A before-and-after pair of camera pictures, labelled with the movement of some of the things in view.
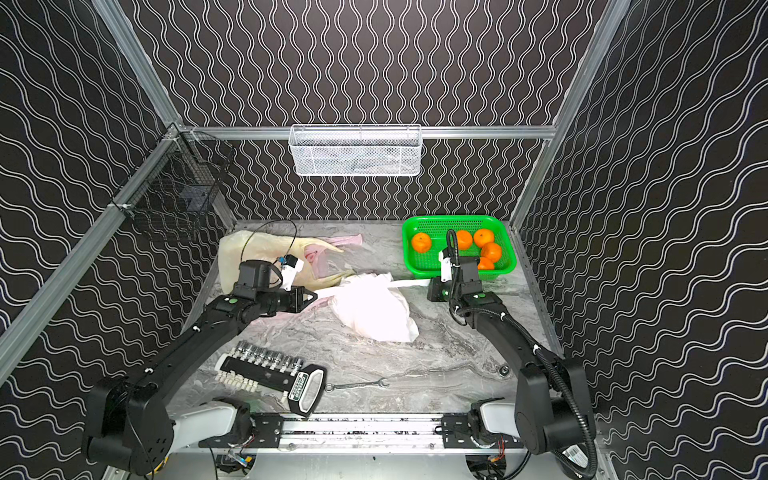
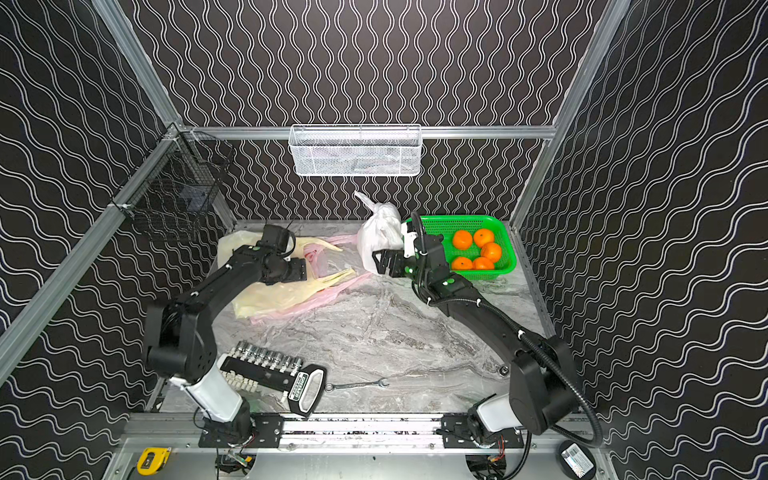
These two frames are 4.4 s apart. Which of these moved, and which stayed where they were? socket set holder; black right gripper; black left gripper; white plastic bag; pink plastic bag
Moved: white plastic bag; black right gripper; black left gripper
Stayed: socket set holder; pink plastic bag
